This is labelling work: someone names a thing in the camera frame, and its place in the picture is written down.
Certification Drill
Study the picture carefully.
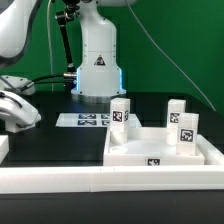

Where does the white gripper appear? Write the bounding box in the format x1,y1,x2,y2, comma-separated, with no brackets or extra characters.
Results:
0,90,41,132

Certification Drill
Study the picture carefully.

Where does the white square tabletop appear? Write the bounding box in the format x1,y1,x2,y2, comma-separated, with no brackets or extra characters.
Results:
103,127,205,166

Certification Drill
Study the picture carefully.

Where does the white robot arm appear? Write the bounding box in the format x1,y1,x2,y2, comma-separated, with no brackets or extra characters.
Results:
0,0,137,133

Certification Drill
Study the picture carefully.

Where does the white obstacle fence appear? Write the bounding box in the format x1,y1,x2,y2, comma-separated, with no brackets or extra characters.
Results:
0,137,224,194

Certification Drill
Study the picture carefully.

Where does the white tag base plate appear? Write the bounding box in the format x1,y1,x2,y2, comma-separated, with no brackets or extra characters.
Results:
56,113,141,127

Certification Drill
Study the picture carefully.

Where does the black cable bundle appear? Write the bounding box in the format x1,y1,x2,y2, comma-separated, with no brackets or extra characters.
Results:
31,73,78,85

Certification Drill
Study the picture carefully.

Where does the grey thin cable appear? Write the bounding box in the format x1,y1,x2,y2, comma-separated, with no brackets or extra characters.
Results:
125,0,217,111

